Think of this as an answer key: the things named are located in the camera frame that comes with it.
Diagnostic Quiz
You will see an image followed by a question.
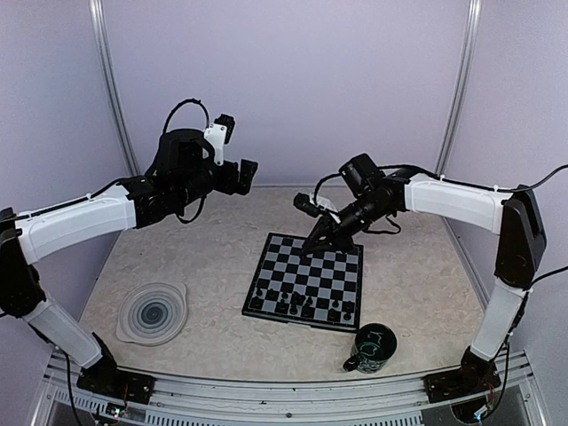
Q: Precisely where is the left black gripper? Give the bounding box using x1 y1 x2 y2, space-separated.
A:
177 159 259 209

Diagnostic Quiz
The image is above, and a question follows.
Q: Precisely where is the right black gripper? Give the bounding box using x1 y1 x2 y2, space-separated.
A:
303 193 391 253

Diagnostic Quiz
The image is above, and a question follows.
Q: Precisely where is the black grey chess board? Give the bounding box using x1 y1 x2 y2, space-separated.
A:
241 233 364 333

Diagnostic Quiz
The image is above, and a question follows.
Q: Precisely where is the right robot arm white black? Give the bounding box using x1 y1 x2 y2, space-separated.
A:
293 154 547 401

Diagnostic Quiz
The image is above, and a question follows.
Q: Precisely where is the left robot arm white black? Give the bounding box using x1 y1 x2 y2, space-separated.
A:
1 124 258 395

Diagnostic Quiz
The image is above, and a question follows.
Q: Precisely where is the dark green mug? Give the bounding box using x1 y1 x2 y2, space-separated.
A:
343 323 398 374

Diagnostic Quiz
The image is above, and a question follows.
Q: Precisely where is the clear collapsible silicone bowl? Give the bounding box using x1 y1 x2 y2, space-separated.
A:
115 282 189 347

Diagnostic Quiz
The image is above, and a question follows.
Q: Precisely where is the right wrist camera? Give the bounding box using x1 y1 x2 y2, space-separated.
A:
293 193 340 224

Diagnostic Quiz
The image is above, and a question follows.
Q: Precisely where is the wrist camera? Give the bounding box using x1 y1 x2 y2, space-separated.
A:
204 114 235 166
293 193 340 224

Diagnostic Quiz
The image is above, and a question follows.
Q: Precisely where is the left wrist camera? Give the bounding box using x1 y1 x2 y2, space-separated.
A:
204 114 235 166

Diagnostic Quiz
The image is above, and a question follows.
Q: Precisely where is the left aluminium corner post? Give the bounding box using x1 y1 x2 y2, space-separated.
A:
89 0 141 176

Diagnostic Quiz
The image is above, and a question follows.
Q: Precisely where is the aluminium corner post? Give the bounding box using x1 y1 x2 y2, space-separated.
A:
89 0 141 176
435 0 482 174

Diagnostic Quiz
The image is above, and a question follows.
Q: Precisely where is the right aluminium corner post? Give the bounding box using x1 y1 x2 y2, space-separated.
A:
435 0 482 174

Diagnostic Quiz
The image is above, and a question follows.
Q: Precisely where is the aluminium front rail frame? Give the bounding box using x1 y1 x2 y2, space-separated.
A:
30 350 549 426

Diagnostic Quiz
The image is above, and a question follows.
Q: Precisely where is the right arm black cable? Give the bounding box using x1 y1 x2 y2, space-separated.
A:
518 163 568 192

